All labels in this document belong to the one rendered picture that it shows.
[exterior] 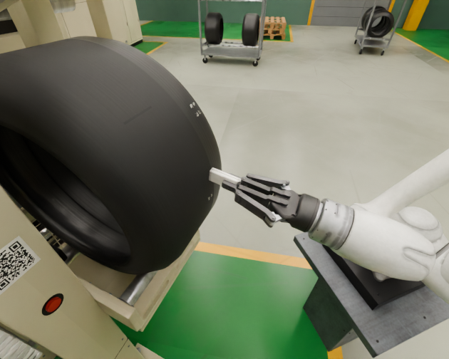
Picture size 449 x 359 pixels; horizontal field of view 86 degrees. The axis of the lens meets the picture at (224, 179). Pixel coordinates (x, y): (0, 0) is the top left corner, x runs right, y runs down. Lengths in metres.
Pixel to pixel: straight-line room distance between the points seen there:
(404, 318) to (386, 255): 0.69
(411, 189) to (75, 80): 0.71
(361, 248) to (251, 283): 1.33
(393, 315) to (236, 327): 0.86
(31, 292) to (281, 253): 1.59
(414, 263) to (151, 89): 0.56
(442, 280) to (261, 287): 1.05
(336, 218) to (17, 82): 0.58
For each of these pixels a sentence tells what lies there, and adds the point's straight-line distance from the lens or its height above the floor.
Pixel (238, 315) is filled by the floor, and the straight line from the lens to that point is 1.69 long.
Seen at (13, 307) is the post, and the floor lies 1.14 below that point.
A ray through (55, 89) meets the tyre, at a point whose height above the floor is 1.46.
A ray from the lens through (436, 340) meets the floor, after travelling 2.05.
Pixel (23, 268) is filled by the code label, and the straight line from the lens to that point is 0.58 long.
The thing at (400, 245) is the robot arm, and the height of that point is 1.24.
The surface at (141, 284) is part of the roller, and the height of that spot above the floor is 0.92.
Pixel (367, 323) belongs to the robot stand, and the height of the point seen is 0.65.
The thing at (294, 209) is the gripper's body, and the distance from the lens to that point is 0.51.
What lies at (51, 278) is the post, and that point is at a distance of 0.64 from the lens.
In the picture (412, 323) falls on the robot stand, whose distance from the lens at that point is 1.20.
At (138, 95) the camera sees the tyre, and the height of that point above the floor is 1.43.
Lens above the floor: 1.60
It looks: 41 degrees down
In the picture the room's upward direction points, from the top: straight up
